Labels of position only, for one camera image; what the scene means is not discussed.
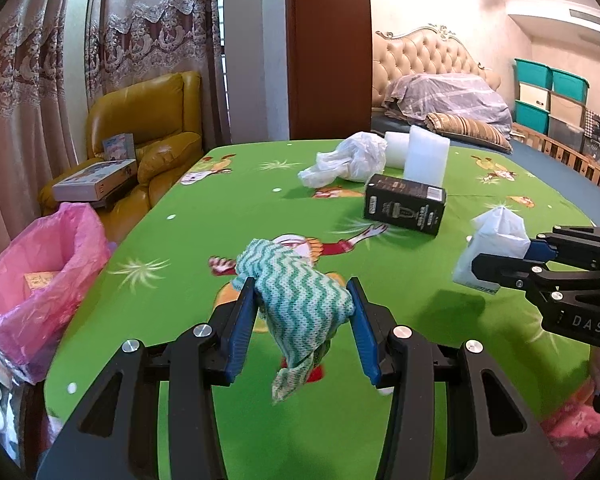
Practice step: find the black carton box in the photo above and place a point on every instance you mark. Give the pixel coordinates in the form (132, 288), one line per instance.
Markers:
(405, 205)

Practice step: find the purple quilt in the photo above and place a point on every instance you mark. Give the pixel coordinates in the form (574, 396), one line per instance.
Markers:
(445, 92)

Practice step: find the yellow leather armchair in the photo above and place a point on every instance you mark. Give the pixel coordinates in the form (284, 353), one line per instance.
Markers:
(145, 105)

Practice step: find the small blue picture box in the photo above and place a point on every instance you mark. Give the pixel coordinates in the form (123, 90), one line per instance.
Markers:
(117, 147)

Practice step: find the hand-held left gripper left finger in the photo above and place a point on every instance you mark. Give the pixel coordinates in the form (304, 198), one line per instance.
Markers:
(240, 330)

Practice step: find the lace curtain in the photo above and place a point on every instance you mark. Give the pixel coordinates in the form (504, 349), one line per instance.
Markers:
(130, 25)

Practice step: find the white foam block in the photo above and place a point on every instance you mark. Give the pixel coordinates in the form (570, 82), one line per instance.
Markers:
(427, 157)

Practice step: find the stack of storage bins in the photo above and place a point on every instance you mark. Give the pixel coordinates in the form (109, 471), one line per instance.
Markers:
(532, 115)

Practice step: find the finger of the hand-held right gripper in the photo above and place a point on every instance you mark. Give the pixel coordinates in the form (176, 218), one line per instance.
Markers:
(540, 250)
(500, 267)

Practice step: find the checkered bag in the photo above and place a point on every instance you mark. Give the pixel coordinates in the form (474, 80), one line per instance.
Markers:
(592, 122)

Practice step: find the brown wooden door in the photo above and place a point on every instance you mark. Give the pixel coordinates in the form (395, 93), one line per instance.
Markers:
(330, 50)

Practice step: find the green white striped cloth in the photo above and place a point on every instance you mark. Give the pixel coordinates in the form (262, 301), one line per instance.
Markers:
(300, 290)

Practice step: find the wooden bed rail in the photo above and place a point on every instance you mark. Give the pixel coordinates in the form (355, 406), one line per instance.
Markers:
(560, 150)

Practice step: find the beige tufted headboard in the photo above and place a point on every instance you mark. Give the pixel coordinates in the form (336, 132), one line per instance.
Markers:
(425, 55)

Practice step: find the striped pillow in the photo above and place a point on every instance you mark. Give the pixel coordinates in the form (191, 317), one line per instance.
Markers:
(470, 130)

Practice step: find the pink trash bag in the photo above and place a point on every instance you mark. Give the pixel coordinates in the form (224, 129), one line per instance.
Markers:
(70, 245)

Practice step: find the ceiling air vent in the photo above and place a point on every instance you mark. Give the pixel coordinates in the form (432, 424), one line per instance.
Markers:
(590, 17)

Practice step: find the green printed tablecloth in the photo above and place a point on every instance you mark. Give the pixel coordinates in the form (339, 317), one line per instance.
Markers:
(180, 240)

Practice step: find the white foam roll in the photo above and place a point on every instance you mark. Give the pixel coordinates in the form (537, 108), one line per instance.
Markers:
(396, 150)

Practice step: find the flat white cardboard box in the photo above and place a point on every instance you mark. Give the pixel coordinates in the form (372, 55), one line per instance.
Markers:
(92, 180)

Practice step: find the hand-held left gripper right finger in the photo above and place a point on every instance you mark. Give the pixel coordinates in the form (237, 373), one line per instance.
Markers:
(362, 330)

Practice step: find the white plastic bag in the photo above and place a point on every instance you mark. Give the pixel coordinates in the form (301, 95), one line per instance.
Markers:
(350, 160)

